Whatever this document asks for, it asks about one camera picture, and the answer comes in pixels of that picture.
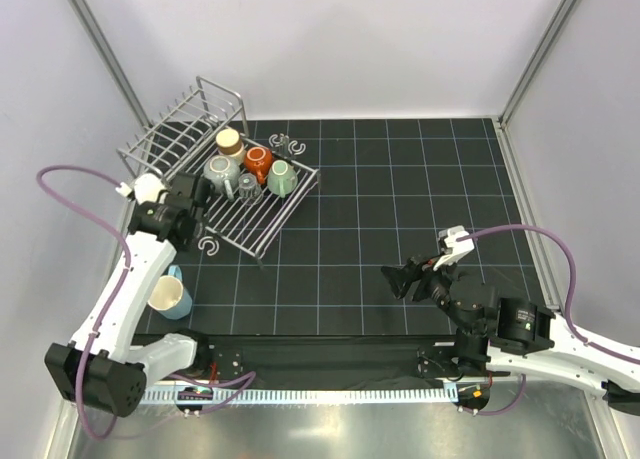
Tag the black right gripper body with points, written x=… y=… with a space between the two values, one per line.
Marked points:
x=431 y=283

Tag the grey ceramic mug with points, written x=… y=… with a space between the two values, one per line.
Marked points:
x=223 y=173

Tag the small clear glass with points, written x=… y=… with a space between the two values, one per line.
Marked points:
x=249 y=189

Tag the cream cup with cork band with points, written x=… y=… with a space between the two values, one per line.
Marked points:
x=230 y=143

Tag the orange glazed ceramic mug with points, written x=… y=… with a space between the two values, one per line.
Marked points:
x=258 y=161

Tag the mint green mug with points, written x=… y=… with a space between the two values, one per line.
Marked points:
x=282 y=179

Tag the light blue cup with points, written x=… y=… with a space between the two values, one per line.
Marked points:
x=170 y=297

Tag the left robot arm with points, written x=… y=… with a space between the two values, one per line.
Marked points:
x=97 y=367

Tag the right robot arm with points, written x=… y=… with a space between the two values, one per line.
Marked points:
x=497 y=334

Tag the grey rack hook front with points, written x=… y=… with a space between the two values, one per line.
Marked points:
x=208 y=245

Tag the grey rack hook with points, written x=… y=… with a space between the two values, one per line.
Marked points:
x=286 y=147
x=208 y=245

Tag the grey metal dish rack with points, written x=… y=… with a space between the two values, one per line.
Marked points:
x=183 y=140

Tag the grey rack hook back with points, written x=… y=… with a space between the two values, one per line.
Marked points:
x=286 y=147

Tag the black grid mat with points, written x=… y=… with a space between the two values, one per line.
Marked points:
x=387 y=187

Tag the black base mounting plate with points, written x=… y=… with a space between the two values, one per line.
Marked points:
x=314 y=362

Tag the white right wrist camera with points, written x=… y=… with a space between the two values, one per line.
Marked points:
x=455 y=243

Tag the white slotted cable duct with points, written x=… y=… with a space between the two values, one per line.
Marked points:
x=178 y=394

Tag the aluminium frame post left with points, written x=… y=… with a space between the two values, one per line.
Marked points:
x=100 y=42

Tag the aluminium frame post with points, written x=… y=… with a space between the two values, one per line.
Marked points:
x=100 y=42
x=543 y=49

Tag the aluminium frame post right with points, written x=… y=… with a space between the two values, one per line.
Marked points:
x=543 y=49

